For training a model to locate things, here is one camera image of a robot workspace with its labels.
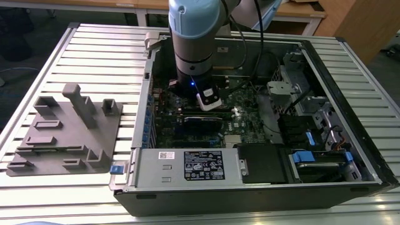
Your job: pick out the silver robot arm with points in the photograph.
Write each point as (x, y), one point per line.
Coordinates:
(194, 35)

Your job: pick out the hard disk in blue carrier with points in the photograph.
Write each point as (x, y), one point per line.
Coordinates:
(303, 156)

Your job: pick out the black plastic shroud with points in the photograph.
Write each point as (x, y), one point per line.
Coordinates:
(264, 164)

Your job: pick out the wooden desk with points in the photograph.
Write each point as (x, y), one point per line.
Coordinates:
(94, 3)

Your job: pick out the blue case latch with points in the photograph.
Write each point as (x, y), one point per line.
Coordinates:
(116, 170)

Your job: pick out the black PC case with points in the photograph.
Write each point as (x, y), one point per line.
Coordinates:
(219, 202)

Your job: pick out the wooden cabinet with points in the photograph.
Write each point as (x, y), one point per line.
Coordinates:
(359, 23)

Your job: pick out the green motherboard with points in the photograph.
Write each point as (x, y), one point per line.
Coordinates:
(248, 122)

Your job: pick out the grey parts rack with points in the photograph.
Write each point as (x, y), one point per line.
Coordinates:
(72, 140)

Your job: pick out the silver chipset heat sink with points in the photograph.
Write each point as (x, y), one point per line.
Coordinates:
(232, 138)

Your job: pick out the black graphics card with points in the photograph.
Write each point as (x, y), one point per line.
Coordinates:
(203, 126)

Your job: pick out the silver metal disk bay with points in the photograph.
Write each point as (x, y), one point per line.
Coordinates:
(279, 89)

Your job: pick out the silver power supply unit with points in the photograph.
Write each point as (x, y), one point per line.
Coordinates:
(151, 169)

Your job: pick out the black RAM slot bank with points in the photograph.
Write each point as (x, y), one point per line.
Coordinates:
(224, 112)

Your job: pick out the grey case latch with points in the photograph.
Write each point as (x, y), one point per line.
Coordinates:
(151, 39)

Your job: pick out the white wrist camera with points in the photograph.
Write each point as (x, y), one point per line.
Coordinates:
(210, 103)

